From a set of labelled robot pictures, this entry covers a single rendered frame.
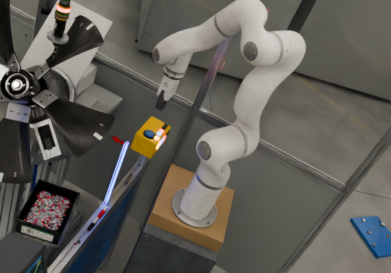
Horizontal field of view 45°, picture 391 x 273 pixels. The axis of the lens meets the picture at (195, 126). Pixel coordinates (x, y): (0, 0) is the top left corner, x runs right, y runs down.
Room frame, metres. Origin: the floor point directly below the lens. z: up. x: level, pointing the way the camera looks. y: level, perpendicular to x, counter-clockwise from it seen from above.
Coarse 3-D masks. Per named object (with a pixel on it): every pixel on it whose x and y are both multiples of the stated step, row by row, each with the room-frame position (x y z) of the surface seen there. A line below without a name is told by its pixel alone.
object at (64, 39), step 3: (54, 24) 1.36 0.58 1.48; (51, 30) 1.35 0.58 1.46; (48, 33) 1.33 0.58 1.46; (51, 33) 1.33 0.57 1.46; (63, 33) 1.37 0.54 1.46; (48, 36) 1.31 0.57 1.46; (51, 36) 1.32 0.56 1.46; (63, 36) 1.35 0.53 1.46; (66, 36) 1.36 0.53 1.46; (48, 39) 1.31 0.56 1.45; (51, 39) 1.30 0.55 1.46; (54, 39) 1.31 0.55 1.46; (57, 39) 1.32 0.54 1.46; (60, 39) 1.32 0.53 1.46; (63, 39) 1.33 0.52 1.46; (66, 39) 1.34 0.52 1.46; (54, 42) 1.30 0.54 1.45; (57, 42) 1.31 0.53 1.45; (60, 42) 1.31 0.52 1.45; (63, 42) 1.32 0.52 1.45; (66, 42) 1.34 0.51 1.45
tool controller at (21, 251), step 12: (12, 240) 0.71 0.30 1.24; (24, 240) 0.72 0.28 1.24; (0, 252) 0.67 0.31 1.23; (12, 252) 0.68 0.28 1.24; (24, 252) 0.69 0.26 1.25; (36, 252) 0.70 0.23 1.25; (0, 264) 0.64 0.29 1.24; (12, 264) 0.64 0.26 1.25; (24, 264) 0.65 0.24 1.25; (36, 264) 0.68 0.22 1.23
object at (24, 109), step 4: (8, 104) 1.27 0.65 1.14; (12, 104) 1.29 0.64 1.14; (16, 104) 1.30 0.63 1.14; (20, 104) 1.31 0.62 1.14; (8, 108) 1.27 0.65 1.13; (12, 108) 1.28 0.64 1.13; (16, 108) 1.29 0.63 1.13; (20, 108) 1.30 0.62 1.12; (24, 108) 1.31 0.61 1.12; (28, 108) 1.32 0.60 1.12; (8, 112) 1.26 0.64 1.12; (12, 112) 1.27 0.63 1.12; (16, 112) 1.28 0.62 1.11; (24, 112) 1.31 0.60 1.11; (28, 112) 1.32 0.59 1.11; (8, 116) 1.25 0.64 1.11; (12, 116) 1.26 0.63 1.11; (16, 116) 1.28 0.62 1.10; (20, 116) 1.29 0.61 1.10; (24, 116) 1.30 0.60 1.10; (28, 116) 1.31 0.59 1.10; (20, 120) 1.28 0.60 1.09; (24, 120) 1.29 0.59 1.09; (28, 120) 1.30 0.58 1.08
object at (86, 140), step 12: (48, 108) 1.30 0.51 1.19; (60, 108) 1.32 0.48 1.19; (72, 108) 1.35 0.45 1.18; (84, 108) 1.38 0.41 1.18; (60, 120) 1.28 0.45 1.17; (72, 120) 1.30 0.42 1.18; (84, 120) 1.33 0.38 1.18; (96, 120) 1.35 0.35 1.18; (108, 120) 1.38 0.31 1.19; (60, 132) 1.24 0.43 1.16; (72, 132) 1.26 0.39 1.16; (84, 132) 1.28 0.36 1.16; (96, 132) 1.31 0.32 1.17; (72, 144) 1.22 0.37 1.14; (84, 144) 1.25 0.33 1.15; (96, 144) 1.27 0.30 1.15
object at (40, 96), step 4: (40, 92) 1.36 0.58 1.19; (44, 92) 1.37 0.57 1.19; (48, 92) 1.38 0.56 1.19; (36, 96) 1.32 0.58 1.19; (40, 96) 1.34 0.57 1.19; (48, 96) 1.36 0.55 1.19; (52, 96) 1.37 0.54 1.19; (56, 96) 1.38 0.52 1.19; (36, 100) 1.31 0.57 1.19; (40, 100) 1.32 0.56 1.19; (44, 100) 1.33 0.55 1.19; (48, 100) 1.34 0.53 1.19; (52, 100) 1.35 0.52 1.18; (40, 104) 1.30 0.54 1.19; (44, 104) 1.31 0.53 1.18; (48, 104) 1.32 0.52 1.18
